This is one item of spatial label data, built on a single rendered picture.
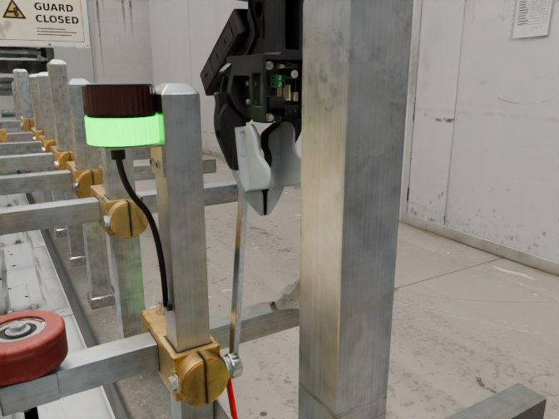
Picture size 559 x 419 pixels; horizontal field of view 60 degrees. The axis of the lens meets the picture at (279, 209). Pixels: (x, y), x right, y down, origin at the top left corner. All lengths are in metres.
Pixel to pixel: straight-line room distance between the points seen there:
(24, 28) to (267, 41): 2.59
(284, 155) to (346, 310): 0.26
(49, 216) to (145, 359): 0.27
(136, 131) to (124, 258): 0.34
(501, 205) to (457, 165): 0.42
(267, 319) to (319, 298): 0.35
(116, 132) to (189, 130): 0.07
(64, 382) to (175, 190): 0.22
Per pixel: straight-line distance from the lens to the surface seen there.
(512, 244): 3.41
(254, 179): 0.45
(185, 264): 0.47
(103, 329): 0.94
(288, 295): 0.61
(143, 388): 0.77
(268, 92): 0.42
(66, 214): 0.73
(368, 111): 0.22
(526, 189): 3.30
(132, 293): 0.75
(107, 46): 9.49
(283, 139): 0.47
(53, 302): 1.28
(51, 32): 2.98
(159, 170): 0.45
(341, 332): 0.24
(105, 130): 0.42
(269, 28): 0.42
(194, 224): 0.46
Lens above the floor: 1.13
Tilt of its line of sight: 15 degrees down
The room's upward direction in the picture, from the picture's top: straight up
